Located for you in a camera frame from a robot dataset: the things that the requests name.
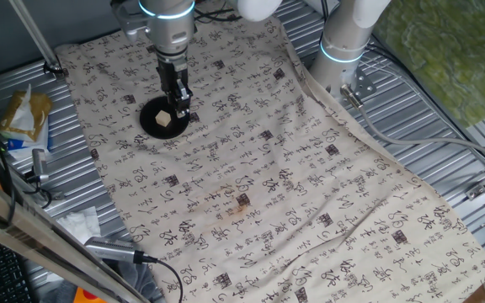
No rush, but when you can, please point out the yellow tissue pack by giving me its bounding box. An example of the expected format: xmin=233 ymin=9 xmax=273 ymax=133
xmin=0 ymin=83 xmax=54 ymax=143

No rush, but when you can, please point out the silver camera on black mount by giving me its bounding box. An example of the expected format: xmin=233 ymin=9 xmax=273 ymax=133
xmin=25 ymin=147 xmax=52 ymax=184

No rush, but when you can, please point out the crumpled white tissue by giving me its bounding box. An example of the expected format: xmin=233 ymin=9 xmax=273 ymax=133
xmin=56 ymin=205 xmax=103 ymax=245

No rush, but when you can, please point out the black camera cable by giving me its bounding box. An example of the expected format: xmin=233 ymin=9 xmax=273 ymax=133
xmin=135 ymin=251 xmax=184 ymax=303

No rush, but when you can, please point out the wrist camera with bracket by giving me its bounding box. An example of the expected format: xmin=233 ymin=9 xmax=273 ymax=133
xmin=110 ymin=0 xmax=151 ymax=42

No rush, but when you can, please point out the aluminium frame beam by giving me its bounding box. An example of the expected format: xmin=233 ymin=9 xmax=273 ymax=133
xmin=0 ymin=167 xmax=151 ymax=303

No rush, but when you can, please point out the black round dish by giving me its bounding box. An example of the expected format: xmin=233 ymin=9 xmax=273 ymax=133
xmin=139 ymin=95 xmax=191 ymax=141

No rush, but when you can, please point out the thick black gripper cable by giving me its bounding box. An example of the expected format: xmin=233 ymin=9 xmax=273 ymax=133
xmin=194 ymin=8 xmax=243 ymax=23

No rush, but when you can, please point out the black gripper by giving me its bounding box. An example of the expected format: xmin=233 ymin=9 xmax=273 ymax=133
xmin=156 ymin=53 xmax=193 ymax=120

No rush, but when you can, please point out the small wooden cube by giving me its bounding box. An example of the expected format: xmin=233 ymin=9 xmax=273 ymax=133
xmin=155 ymin=109 xmax=173 ymax=127

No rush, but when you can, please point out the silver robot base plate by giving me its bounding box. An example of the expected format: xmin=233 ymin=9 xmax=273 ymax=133
xmin=330 ymin=66 xmax=378 ymax=104

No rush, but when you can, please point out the orange emergency stop box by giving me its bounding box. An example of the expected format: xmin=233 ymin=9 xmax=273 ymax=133
xmin=72 ymin=287 xmax=109 ymax=303

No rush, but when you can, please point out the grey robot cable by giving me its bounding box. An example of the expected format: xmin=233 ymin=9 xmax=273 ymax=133
xmin=339 ymin=83 xmax=485 ymax=169

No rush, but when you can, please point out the silver depth camera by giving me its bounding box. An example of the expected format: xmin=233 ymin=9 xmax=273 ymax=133
xmin=84 ymin=237 xmax=138 ymax=264

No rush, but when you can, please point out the beige calligraphy print cloth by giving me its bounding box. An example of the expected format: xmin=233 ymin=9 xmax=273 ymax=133
xmin=54 ymin=0 xmax=485 ymax=303

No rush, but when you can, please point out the black mount cable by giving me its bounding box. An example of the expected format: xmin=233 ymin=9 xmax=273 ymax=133
xmin=25 ymin=174 xmax=54 ymax=210

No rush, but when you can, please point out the aluminium pole with clamp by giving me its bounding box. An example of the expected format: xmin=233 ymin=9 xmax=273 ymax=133
xmin=8 ymin=0 xmax=65 ymax=79

